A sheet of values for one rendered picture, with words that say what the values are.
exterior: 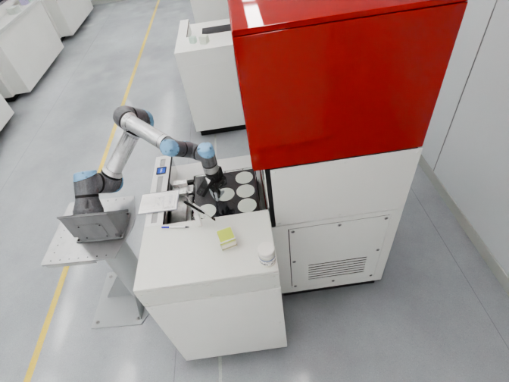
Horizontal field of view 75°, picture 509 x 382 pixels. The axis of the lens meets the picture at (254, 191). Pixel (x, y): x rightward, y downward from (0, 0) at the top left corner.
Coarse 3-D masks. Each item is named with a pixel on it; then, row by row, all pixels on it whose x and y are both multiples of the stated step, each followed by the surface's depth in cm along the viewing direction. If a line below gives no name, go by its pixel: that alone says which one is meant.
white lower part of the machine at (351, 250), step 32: (288, 224) 174; (320, 224) 179; (352, 224) 179; (384, 224) 182; (288, 256) 195; (320, 256) 198; (352, 256) 201; (384, 256) 205; (288, 288) 222; (320, 288) 231
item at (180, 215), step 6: (186, 186) 194; (180, 198) 188; (186, 198) 187; (180, 204) 184; (180, 210) 181; (186, 210) 182; (174, 216) 179; (180, 216) 178; (186, 216) 180; (174, 222) 176
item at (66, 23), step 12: (48, 0) 599; (60, 0) 614; (72, 0) 661; (84, 0) 716; (48, 12) 611; (60, 12) 614; (72, 12) 654; (84, 12) 708; (60, 24) 628; (72, 24) 647; (60, 36) 638
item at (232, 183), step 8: (232, 176) 193; (200, 184) 191; (232, 184) 188; (240, 184) 187; (248, 184) 187; (208, 192) 186; (256, 192) 182; (200, 200) 182; (208, 200) 181; (232, 200) 179; (240, 200) 179; (256, 200) 177; (216, 208) 176; (224, 208) 176; (232, 208) 175; (256, 208) 173; (216, 216) 173
